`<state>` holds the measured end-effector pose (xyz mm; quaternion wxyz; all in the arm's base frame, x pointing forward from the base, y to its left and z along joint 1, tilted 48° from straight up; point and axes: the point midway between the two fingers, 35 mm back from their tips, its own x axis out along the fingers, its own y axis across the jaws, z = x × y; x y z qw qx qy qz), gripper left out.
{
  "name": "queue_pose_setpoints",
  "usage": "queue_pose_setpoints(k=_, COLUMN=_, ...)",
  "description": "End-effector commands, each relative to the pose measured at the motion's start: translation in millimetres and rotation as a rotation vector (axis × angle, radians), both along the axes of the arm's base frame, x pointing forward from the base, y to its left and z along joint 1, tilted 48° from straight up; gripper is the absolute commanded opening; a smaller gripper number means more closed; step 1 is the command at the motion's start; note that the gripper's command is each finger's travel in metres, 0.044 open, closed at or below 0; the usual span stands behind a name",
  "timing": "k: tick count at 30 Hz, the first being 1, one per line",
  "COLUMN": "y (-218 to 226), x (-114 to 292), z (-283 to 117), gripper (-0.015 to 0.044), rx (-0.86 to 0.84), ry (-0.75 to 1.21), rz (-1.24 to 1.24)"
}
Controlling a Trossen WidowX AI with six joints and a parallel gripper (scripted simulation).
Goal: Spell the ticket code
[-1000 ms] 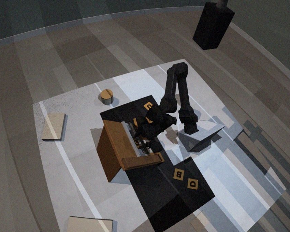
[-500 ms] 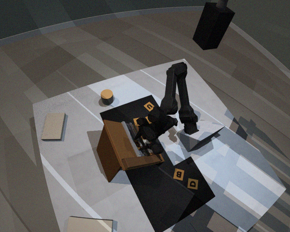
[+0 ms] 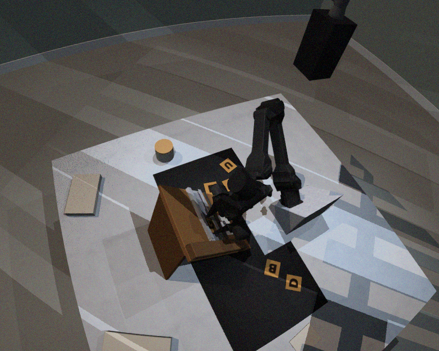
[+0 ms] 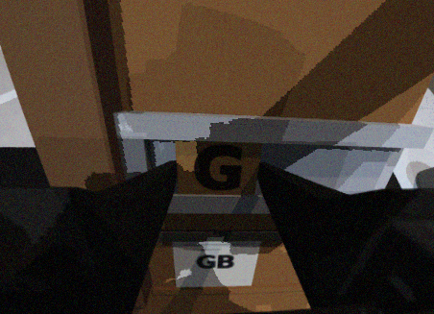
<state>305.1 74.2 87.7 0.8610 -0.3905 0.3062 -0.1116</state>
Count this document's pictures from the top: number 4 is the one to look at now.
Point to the white paper ticket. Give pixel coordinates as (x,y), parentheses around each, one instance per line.
(215,264)

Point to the brown letter tile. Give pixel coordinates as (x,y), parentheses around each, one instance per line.
(217,168)

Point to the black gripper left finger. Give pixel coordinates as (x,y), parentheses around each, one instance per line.
(113,231)

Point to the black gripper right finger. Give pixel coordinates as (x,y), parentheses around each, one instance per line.
(330,235)

